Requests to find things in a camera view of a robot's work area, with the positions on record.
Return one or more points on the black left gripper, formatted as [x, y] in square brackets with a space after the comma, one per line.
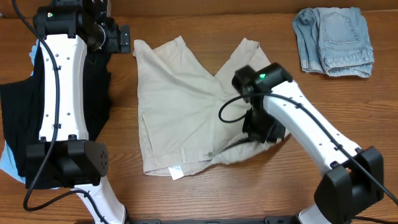
[124, 38]

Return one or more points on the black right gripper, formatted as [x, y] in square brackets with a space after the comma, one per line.
[259, 130]

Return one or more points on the beige khaki shorts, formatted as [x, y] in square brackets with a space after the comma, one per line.
[188, 118]

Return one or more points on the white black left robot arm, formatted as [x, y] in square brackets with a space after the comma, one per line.
[64, 154]

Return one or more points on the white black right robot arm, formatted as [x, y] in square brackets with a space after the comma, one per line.
[351, 176]

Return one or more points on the black garment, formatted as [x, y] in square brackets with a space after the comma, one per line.
[97, 102]

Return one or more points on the folded light blue jeans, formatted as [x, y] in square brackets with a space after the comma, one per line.
[334, 41]

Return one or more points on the light blue garment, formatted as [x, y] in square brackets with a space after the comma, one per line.
[22, 109]

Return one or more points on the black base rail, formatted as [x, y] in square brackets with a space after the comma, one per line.
[266, 220]

